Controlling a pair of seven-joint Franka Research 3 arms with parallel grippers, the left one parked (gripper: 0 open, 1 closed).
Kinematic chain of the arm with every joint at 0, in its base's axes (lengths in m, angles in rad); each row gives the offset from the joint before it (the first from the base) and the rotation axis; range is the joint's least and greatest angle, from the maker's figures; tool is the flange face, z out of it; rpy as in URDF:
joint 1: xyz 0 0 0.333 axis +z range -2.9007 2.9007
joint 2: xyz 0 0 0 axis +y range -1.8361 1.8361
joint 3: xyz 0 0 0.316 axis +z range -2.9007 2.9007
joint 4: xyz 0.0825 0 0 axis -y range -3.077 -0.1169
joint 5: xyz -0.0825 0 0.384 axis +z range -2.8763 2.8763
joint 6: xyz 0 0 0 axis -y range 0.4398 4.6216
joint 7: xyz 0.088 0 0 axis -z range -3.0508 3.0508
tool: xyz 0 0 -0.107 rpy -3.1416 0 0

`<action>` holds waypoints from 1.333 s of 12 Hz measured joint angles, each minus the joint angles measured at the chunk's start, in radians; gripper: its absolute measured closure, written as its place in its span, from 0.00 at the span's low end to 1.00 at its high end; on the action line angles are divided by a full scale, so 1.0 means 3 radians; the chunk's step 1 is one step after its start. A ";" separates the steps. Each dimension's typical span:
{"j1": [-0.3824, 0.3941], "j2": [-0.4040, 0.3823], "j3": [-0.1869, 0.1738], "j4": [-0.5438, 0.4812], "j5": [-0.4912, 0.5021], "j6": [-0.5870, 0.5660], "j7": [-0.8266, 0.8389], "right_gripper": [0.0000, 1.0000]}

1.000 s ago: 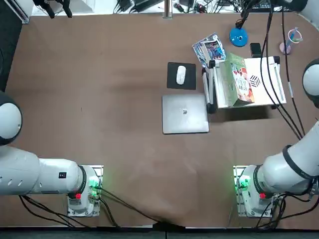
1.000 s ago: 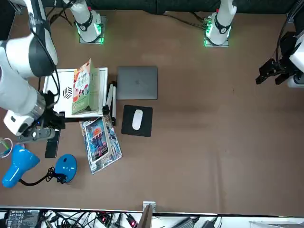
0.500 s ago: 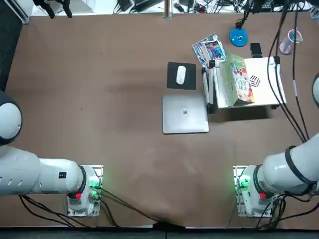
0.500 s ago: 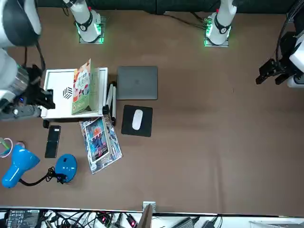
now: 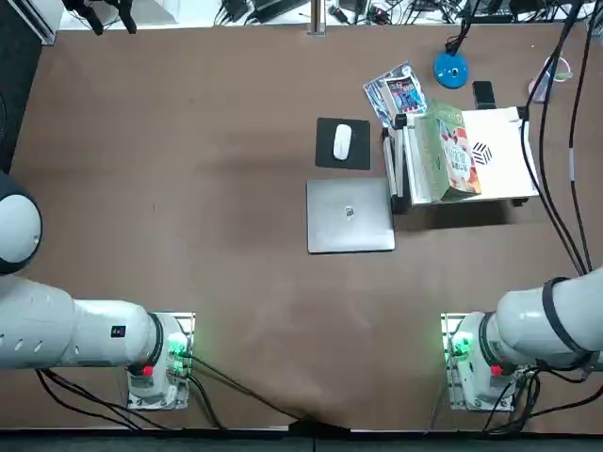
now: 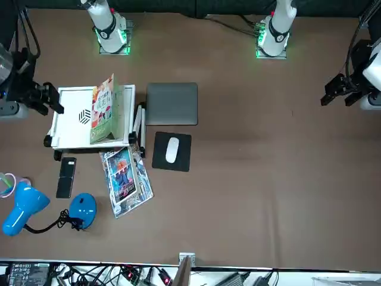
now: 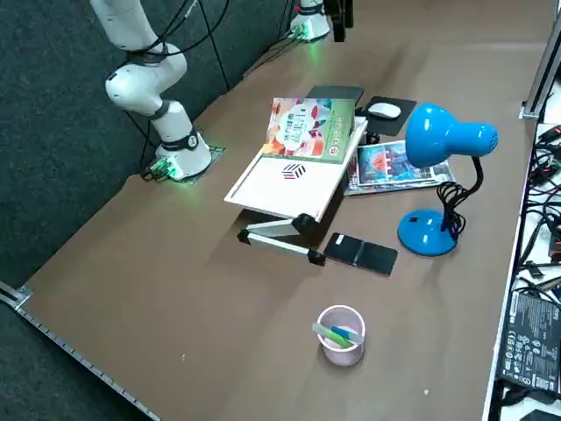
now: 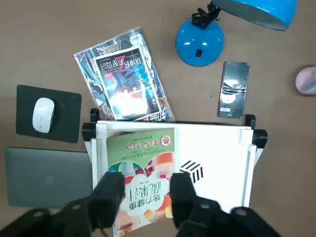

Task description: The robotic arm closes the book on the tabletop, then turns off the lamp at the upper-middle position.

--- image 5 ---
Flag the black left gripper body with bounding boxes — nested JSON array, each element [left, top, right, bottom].
[[62, 0, 136, 11]]

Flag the blue desk lamp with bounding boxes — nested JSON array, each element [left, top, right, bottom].
[[432, 0, 482, 90]]

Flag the grey power adapter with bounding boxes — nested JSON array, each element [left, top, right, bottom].
[[220, 0, 252, 24]]

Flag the black power strip red switches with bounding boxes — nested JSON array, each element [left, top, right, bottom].
[[327, 0, 395, 25]]

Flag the white computer mouse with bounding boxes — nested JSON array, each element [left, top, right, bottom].
[[332, 123, 353, 161]]

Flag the black mouse pad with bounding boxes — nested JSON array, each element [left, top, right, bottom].
[[314, 117, 372, 171]]

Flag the small colourful comic booklet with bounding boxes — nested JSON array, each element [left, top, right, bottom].
[[383, 74, 425, 115]]

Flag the grey laptop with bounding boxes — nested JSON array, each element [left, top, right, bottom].
[[305, 177, 397, 255]]

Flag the black folding phone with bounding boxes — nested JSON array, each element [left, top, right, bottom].
[[472, 80, 497, 110]]

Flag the white folding reading stand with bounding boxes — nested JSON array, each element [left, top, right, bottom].
[[382, 105, 543, 217]]

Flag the pink pen cup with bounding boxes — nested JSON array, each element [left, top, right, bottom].
[[528, 56, 575, 105]]

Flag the grey ridged metal rail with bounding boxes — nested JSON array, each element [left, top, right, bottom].
[[18, 0, 63, 47]]

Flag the aluminium camera post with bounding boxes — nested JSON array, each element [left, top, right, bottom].
[[306, 0, 329, 38]]

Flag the black lamp power cable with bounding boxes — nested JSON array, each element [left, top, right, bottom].
[[444, 32, 468, 56]]

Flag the black base cable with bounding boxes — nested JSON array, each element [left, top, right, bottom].
[[186, 352, 312, 425]]

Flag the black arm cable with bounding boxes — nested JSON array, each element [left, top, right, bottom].
[[519, 0, 588, 277]]

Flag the black cable white tag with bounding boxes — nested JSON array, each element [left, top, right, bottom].
[[567, 0, 595, 275]]

